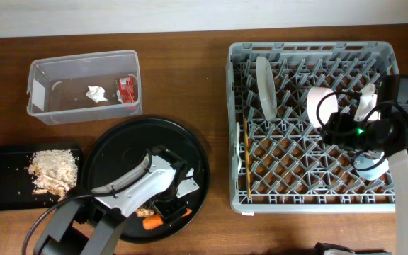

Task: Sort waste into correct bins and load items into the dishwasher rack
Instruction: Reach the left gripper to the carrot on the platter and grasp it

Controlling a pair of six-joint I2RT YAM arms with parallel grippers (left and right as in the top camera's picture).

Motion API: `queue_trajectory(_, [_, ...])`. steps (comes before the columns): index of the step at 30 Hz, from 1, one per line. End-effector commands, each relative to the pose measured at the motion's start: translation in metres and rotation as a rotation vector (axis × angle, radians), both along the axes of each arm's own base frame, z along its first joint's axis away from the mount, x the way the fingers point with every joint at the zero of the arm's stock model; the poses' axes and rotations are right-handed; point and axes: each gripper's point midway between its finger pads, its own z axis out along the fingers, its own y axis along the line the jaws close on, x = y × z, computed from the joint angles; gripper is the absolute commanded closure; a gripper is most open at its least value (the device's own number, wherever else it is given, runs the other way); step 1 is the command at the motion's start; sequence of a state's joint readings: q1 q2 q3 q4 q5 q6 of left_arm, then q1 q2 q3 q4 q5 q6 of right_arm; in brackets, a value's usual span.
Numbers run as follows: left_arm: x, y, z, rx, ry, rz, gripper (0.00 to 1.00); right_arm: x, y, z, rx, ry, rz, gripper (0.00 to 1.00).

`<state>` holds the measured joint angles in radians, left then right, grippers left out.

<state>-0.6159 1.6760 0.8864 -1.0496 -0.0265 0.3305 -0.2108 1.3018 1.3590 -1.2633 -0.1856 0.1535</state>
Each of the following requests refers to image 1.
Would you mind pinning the grey plate with rice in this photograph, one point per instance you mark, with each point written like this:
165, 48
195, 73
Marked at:
266, 88

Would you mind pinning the round black serving tray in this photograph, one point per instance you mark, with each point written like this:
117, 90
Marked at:
115, 151

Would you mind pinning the white plastic fork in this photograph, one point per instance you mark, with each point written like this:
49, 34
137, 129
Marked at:
237, 147

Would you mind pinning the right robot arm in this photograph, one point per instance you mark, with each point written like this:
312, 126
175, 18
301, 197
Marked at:
380, 124

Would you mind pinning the blue plastic cup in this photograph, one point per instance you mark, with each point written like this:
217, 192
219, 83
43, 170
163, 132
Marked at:
367, 167

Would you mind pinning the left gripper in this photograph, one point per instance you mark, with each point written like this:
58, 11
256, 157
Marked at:
173, 212

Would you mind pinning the grey dishwasher rack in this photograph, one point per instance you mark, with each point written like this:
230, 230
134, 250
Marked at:
292, 170

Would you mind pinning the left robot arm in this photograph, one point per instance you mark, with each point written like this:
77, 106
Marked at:
92, 222

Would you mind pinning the black rectangular tray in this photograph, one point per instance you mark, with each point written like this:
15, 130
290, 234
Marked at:
17, 185

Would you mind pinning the orange carrot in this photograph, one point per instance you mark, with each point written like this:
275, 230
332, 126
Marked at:
152, 222

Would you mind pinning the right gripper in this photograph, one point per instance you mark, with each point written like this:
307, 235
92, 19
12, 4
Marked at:
337, 126

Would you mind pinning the red snack wrapper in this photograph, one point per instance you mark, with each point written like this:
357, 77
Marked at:
125, 91

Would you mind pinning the rice and shells pile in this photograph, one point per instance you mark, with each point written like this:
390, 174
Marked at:
53, 171

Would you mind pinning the brown walnut shell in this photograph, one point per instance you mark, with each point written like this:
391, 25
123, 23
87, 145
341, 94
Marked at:
144, 212

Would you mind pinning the clear plastic bin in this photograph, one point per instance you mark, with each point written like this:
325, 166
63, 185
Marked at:
57, 87

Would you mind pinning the white tissue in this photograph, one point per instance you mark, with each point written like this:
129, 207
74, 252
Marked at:
96, 94

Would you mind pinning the small white cup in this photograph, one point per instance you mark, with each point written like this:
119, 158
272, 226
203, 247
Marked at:
361, 116

